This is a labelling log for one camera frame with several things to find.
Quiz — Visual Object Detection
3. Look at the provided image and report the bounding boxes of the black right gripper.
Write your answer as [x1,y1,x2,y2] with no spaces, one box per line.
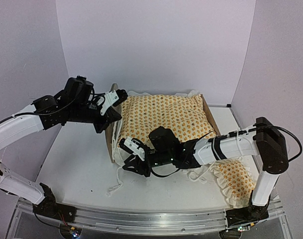
[123,150,173,178]

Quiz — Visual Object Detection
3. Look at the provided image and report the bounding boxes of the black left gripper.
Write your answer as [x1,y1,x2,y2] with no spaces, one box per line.
[67,97,122,133]

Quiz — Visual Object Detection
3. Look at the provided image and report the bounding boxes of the white cushion tie cords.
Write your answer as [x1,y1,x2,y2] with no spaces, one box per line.
[181,161,216,185]
[105,121,124,198]

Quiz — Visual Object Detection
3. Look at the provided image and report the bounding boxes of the wooden pet bed frame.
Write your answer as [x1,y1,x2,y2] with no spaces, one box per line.
[105,83,219,165]

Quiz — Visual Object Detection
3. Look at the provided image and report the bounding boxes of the duck print ruffled cushion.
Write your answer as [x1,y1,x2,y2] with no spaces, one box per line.
[111,89,216,175]

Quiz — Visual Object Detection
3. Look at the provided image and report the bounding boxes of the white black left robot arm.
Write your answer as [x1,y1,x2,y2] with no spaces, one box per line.
[0,76,128,218]

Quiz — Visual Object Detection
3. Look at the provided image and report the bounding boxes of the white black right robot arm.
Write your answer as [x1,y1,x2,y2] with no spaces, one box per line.
[119,117,303,226]

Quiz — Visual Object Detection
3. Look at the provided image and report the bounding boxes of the small duck print pillow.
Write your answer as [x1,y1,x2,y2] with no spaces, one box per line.
[211,157,256,209]

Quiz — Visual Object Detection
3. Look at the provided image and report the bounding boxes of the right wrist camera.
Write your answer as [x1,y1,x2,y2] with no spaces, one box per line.
[119,137,145,161]

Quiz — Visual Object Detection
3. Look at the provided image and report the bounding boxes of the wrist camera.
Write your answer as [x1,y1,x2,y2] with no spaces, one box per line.
[97,89,128,116]
[119,137,145,161]

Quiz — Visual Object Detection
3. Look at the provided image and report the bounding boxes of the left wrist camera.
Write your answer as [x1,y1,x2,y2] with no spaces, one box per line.
[97,89,128,116]

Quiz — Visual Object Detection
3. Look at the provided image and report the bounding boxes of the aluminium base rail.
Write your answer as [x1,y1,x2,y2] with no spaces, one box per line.
[6,185,293,239]

